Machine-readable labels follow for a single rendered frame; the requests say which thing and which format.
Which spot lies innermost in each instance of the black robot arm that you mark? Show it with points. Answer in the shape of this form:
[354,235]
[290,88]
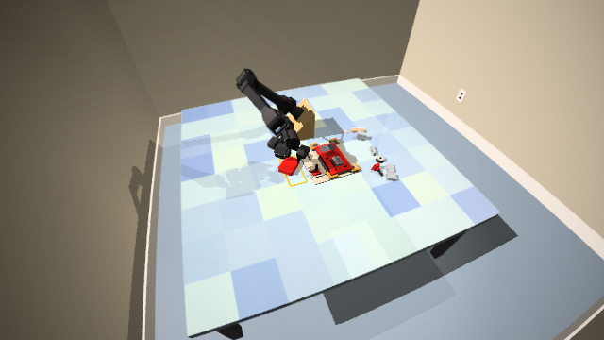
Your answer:
[255,91]

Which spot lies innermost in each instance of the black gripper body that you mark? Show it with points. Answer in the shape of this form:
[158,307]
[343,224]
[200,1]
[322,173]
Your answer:
[302,151]

